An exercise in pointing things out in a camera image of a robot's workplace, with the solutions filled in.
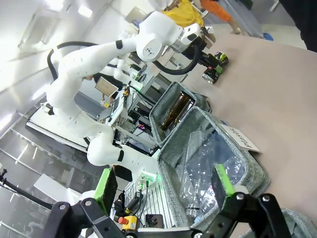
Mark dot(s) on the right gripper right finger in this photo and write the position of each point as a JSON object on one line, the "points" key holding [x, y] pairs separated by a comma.
{"points": [[220, 188]]}

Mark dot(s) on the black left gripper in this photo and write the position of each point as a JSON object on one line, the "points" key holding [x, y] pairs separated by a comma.
{"points": [[208, 59]]}

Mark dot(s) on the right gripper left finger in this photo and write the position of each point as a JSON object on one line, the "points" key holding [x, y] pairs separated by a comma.
{"points": [[109, 193]]}

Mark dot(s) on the dark printed drink can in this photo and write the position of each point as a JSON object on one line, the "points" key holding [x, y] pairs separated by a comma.
{"points": [[210, 73]]}

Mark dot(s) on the clear plastic bottle pink label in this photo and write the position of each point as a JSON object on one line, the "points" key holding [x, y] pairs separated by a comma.
{"points": [[195, 196]]}

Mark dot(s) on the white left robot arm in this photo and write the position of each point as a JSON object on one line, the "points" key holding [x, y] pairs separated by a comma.
{"points": [[81, 64]]}

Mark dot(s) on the grey fabric Bottle basket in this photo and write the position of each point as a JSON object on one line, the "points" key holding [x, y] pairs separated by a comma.
{"points": [[201, 101]]}

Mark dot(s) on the grey fabric Plastic basket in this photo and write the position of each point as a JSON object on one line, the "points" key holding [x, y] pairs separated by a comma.
{"points": [[173, 148]]}

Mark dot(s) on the grey fabric Can basket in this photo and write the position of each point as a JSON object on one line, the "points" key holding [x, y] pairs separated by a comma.
{"points": [[302, 225]]}

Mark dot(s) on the yellow emergency stop box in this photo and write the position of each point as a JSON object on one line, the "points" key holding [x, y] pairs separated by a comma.
{"points": [[131, 223]]}

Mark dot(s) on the black smartphone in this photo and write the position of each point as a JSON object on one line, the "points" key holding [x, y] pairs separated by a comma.
{"points": [[154, 221]]}

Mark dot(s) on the white Plastic label card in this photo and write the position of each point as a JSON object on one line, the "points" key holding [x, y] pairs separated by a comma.
{"points": [[241, 138]]}

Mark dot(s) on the orange clothed mannequin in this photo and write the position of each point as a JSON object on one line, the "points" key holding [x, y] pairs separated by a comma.
{"points": [[218, 10]]}

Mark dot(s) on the brown glass bottle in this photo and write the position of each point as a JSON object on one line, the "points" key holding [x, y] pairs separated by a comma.
{"points": [[178, 106]]}

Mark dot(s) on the yellow garment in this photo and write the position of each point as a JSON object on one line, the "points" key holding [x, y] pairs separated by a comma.
{"points": [[183, 12]]}

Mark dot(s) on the aluminium equipment rack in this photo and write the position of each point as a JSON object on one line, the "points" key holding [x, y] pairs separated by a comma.
{"points": [[149, 84]]}

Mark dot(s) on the person in black clothes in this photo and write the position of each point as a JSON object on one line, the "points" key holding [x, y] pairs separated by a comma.
{"points": [[304, 22]]}

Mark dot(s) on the tilted computer monitor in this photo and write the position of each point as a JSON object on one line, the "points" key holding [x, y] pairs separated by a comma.
{"points": [[106, 86]]}

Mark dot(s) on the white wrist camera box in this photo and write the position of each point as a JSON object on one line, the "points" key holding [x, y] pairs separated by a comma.
{"points": [[207, 31]]}

